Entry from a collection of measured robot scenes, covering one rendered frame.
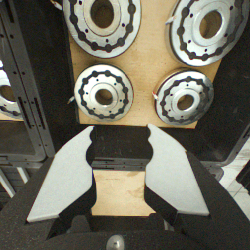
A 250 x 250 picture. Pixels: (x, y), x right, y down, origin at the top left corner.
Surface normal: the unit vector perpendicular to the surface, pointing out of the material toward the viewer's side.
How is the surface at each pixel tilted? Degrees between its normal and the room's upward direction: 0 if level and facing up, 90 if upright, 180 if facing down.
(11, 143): 90
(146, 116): 0
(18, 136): 90
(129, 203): 0
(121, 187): 0
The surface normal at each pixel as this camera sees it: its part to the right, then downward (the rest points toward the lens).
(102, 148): 0.06, -0.87
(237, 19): 0.01, 0.50
